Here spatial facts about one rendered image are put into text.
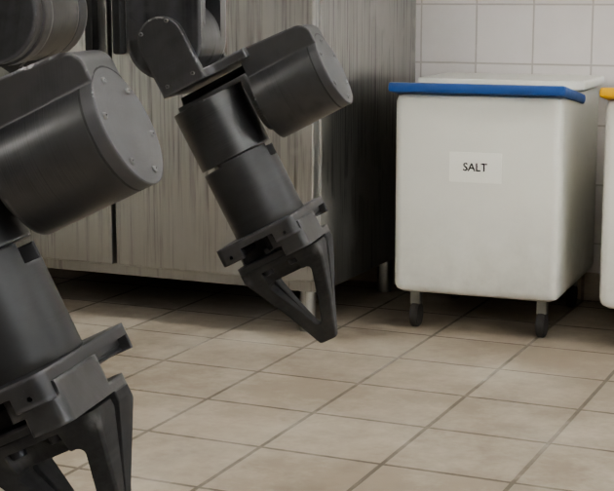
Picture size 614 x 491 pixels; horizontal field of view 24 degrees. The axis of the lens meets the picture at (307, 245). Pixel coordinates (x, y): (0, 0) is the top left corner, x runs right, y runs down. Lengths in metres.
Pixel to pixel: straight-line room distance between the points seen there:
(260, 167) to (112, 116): 0.43
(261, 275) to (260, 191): 0.06
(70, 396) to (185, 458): 2.62
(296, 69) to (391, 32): 3.72
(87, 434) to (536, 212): 3.66
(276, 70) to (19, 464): 0.46
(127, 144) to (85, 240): 4.00
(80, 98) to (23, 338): 0.11
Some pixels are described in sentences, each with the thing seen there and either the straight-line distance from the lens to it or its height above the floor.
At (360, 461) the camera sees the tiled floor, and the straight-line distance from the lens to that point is 3.21.
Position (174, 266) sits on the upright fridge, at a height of 0.19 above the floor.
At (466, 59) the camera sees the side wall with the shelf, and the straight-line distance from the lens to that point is 4.97.
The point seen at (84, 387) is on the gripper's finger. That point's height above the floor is 0.85.
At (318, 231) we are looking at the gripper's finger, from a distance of 1.06.
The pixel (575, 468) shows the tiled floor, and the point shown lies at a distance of 3.22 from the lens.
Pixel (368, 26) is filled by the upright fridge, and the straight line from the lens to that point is 4.56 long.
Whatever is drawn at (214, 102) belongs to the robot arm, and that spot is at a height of 0.95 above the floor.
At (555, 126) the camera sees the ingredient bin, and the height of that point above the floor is 0.65.
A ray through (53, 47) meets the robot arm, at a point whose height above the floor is 0.98.
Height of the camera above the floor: 1.02
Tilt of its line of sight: 10 degrees down
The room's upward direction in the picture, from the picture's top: straight up
